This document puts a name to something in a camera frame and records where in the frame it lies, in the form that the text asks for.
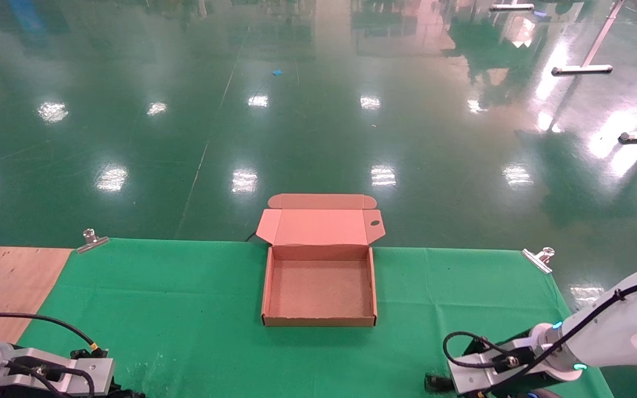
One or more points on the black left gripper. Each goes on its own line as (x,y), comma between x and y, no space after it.
(128,394)

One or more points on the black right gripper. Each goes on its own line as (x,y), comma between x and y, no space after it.
(528,387)

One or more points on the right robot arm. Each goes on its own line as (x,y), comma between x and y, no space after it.
(628,320)

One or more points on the open brown cardboard box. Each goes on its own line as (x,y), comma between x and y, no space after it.
(318,287)

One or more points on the green table cloth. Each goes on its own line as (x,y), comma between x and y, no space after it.
(213,331)

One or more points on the silver metal table clamp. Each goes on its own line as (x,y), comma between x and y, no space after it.
(537,261)
(93,242)

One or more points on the white stand with long pole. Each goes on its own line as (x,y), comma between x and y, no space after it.
(584,69)

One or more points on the short white stand foot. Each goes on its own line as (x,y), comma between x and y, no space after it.
(512,6)

